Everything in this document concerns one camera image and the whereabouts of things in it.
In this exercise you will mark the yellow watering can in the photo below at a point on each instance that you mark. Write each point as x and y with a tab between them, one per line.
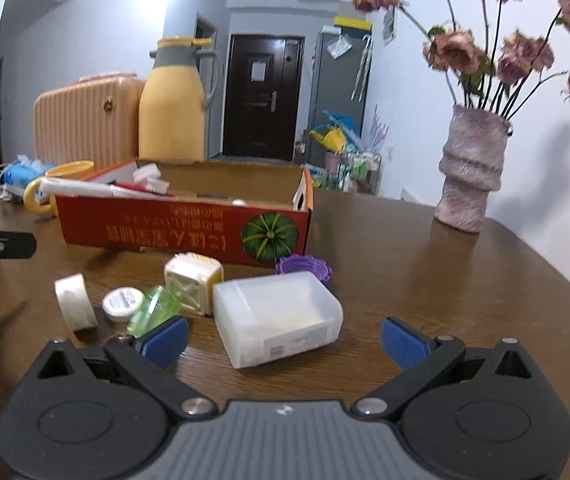
332	139

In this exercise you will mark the yellow mug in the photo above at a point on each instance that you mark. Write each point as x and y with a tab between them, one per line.
70	170

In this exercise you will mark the dark entrance door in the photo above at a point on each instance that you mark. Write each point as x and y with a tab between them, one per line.
260	125

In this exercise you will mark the hanging white umbrella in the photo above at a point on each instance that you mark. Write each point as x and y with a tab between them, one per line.
362	67

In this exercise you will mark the wall picture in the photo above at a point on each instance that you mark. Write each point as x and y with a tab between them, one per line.
389	27

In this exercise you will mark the small white round container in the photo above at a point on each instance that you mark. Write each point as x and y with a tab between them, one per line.
122	305

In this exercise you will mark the pink textured vase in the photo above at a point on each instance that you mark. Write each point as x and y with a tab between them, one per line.
470	175

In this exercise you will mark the green clear plastic piece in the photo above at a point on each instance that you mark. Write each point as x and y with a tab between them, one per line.
157	307

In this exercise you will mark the white yellow plug adapter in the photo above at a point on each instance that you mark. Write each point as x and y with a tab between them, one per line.
190	285

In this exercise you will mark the orange cardboard box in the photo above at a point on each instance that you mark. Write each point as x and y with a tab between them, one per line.
165	230

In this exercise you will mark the pink ribbed suitcase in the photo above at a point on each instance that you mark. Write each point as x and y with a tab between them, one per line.
80	125

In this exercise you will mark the white tape roll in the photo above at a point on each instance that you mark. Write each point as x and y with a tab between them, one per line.
72	305

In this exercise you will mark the white leaning panel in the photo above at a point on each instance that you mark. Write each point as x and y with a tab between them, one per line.
415	196

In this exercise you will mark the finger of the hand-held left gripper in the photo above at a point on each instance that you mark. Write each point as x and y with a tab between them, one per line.
5	246

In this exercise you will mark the purple wall decoration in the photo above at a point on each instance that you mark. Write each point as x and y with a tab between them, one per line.
377	132

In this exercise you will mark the blue plastic rack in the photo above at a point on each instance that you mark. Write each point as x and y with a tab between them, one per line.
340	120

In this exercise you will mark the grey refrigerator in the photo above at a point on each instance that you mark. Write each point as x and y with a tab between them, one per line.
335	90

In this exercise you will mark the metal trolley rack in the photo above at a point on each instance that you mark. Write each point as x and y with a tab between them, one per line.
360	172

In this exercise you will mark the dried rose bouquet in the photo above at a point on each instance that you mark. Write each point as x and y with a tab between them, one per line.
457	50

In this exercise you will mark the translucent plastic storage box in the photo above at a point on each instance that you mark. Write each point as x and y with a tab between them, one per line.
275	315

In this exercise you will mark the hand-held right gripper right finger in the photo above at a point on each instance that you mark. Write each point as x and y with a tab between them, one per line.
405	342

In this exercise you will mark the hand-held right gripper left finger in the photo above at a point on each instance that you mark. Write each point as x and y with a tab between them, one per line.
167	340

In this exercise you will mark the blue tissue pack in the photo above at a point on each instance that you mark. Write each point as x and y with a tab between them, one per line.
22	175

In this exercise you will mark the yellow flat box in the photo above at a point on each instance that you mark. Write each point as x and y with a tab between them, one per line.
352	22

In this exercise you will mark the clear plastic bag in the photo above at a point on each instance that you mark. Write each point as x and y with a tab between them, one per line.
339	46

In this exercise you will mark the red lint brush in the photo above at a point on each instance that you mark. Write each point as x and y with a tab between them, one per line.
90	187

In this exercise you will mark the pink bucket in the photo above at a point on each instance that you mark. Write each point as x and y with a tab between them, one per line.
332	160

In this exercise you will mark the yellow thermos jug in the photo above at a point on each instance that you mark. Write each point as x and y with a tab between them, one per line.
170	115

